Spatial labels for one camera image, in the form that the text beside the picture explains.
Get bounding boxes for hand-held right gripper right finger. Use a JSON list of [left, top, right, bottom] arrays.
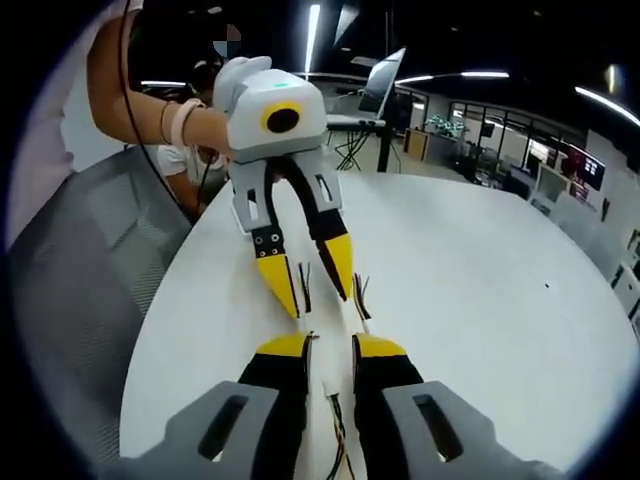
[[351, 332, 561, 480]]

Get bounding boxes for white monitor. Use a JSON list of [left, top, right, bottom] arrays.
[[535, 163, 567, 202]]

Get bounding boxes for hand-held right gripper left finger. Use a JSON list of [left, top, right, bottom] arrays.
[[102, 330, 312, 480]]

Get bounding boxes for open laptop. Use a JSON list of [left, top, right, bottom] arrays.
[[324, 46, 408, 129]]

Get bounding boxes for long ceiling light strip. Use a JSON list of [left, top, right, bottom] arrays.
[[573, 85, 640, 127], [304, 3, 322, 75]]

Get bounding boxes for grey mesh chair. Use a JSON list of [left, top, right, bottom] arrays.
[[12, 149, 202, 461]]

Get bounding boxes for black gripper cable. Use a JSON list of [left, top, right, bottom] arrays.
[[118, 0, 201, 224]]

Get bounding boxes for JST connector harness dark wires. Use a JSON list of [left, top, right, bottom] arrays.
[[297, 260, 354, 480]]

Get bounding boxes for red-lit monitor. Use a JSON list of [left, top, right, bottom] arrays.
[[563, 143, 607, 192]]

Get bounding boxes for short ceiling light strip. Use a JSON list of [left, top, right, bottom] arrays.
[[393, 71, 510, 85]]

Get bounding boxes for person's left hand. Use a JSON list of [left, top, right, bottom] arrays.
[[201, 109, 237, 165]]

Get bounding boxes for wooden cabinet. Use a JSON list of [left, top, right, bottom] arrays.
[[403, 126, 432, 162]]

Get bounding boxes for JST connector harness brown wires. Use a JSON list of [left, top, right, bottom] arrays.
[[351, 272, 375, 335]]

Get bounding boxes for thin bracelet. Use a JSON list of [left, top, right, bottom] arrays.
[[159, 101, 174, 147]]

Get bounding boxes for black laptop stand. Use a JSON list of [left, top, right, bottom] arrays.
[[376, 124, 392, 174]]

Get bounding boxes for person's white shirt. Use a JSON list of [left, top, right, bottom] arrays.
[[6, 0, 132, 247]]

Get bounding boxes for pink wristband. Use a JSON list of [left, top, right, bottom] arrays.
[[170, 98, 208, 149]]

